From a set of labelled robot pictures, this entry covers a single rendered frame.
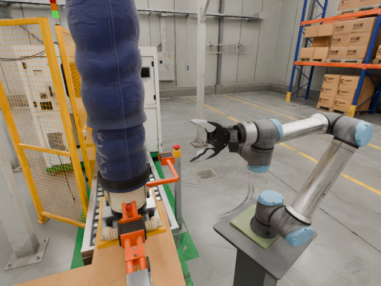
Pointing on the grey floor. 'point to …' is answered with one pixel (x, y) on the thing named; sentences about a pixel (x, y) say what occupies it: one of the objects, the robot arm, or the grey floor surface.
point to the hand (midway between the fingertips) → (190, 142)
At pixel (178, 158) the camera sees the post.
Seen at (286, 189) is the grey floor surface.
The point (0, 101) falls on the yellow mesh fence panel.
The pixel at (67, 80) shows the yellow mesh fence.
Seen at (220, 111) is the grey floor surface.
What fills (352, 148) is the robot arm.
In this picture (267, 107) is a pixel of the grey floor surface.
